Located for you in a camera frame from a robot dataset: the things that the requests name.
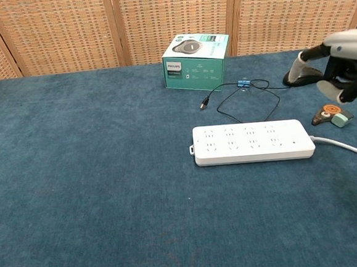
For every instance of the green Philips product box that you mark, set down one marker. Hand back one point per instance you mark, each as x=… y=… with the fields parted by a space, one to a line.
x=196 y=65

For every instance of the white power strip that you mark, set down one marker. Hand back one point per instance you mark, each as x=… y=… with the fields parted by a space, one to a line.
x=250 y=141

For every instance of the pale green small device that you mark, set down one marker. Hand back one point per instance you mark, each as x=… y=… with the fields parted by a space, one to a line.
x=342 y=119

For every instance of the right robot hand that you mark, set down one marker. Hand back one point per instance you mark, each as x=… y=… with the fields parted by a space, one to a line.
x=343 y=61

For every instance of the woven folding screen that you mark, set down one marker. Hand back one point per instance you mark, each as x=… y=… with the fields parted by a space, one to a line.
x=169 y=23

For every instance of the black computer mouse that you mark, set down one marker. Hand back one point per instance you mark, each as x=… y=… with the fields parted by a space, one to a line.
x=308 y=77

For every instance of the orange black tape measure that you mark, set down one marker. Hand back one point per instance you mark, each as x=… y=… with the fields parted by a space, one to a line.
x=325 y=113

